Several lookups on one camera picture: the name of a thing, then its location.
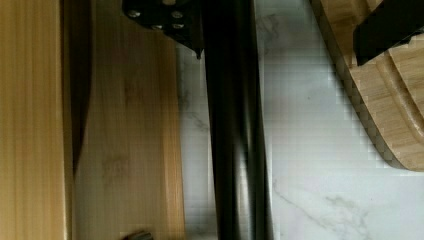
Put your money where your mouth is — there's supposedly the bamboo cutting board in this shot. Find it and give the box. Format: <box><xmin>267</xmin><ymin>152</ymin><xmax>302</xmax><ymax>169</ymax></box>
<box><xmin>309</xmin><ymin>0</ymin><xmax>424</xmax><ymax>172</ymax></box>

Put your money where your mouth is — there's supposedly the bamboo drawer box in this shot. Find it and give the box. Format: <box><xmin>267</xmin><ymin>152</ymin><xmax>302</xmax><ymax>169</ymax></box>
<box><xmin>0</xmin><ymin>0</ymin><xmax>71</xmax><ymax>240</ymax></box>

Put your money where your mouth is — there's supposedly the bamboo drawer front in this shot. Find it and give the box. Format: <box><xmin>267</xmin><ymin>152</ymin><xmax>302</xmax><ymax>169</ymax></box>
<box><xmin>63</xmin><ymin>0</ymin><xmax>186</xmax><ymax>240</ymax></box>

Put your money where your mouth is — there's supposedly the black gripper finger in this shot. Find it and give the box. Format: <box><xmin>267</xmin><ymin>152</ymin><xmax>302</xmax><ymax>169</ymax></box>
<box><xmin>353</xmin><ymin>0</ymin><xmax>424</xmax><ymax>66</ymax></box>

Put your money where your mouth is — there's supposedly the black bar drawer handle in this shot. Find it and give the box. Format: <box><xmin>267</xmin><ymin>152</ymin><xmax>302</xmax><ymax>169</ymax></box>
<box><xmin>122</xmin><ymin>0</ymin><xmax>274</xmax><ymax>240</ymax></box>

